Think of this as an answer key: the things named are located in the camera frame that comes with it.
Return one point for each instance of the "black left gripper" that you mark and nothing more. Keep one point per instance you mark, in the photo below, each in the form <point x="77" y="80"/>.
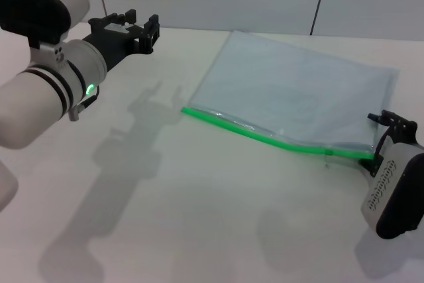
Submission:
<point x="116" y="41"/>

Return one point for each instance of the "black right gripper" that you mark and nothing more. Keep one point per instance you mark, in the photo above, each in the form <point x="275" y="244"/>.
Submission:
<point x="404" y="130"/>

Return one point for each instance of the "green zip slider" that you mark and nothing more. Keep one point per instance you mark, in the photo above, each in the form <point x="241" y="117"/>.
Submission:
<point x="329" y="151"/>

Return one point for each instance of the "translucent green-zip document bag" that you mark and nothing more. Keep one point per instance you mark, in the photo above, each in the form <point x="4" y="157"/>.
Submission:
<point x="281" y="90"/>

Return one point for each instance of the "silver connector plug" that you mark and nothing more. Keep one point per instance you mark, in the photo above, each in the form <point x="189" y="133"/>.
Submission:
<point x="75" y="113"/>

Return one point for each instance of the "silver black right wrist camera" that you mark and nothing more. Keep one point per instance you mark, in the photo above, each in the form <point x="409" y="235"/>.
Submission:
<point x="397" y="197"/>

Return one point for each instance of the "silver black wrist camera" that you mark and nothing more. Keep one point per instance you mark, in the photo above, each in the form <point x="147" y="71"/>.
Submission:
<point x="397" y="197"/>
<point x="33" y="8"/>

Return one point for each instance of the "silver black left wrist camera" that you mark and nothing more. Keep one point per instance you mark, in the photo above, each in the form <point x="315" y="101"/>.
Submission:
<point x="33" y="8"/>

